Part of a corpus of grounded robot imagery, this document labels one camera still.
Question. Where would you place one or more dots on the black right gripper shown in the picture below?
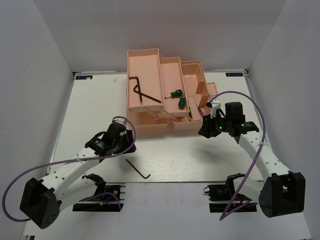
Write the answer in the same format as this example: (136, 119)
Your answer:
(207, 127)

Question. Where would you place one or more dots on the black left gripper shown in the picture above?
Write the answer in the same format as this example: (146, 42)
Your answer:
(130, 136)

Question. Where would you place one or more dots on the blue handled precision screwdriver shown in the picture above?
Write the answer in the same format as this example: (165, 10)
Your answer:
(201, 112)

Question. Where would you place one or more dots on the thin dark hex key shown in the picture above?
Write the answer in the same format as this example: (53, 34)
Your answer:
(137, 170)

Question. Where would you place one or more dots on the black green precision screwdriver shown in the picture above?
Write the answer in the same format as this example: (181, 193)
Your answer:
(190, 117)

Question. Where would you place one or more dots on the green stubby flathead screwdriver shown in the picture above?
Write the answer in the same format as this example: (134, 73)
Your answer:
(182, 102)

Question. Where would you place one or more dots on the green stubby phillips screwdriver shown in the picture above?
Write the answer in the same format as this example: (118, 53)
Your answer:
(175, 94)

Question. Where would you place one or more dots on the small brown hex key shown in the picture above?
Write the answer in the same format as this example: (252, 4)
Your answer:
(146, 96)

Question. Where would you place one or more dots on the pink plastic toolbox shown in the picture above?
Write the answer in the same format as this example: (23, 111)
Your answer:
(158, 77)

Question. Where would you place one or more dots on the large brown hex key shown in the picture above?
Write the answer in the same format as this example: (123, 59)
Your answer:
(138, 87)

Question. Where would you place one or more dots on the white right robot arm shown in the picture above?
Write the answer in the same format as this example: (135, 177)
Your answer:
(282, 191)

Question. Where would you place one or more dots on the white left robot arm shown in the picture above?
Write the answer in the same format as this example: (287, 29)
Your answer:
(44, 199)

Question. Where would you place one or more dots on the white front cover panel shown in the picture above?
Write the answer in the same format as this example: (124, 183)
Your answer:
(169, 211)

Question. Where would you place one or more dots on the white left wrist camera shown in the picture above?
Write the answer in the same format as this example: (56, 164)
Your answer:
(120, 120)

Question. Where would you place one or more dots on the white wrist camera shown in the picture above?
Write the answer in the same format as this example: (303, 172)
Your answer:
(214, 106)
(120, 120)

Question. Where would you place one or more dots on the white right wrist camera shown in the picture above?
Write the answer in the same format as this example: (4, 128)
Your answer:
(214, 106)

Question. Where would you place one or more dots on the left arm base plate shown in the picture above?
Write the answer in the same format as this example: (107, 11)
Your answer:
(110, 200)

